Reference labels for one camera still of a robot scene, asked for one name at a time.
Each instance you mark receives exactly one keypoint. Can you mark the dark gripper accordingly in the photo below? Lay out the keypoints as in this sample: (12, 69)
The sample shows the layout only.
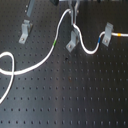
(70, 6)

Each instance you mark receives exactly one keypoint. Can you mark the middle grey metal cable clip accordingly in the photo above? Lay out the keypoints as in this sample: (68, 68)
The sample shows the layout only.
(75, 39)

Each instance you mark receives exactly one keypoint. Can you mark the grey metal cable clip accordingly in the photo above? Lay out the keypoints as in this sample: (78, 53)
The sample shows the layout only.
(75, 39)
(108, 34)
(26, 29)

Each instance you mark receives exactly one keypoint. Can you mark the grey metal post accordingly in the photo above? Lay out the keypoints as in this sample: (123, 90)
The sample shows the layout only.
(30, 7)

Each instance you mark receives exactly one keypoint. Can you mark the right grey metal cable clip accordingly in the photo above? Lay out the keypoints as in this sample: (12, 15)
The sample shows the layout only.
(108, 34)

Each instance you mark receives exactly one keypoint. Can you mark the left grey metal cable clip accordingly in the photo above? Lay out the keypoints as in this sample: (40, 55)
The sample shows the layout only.
(26, 29)

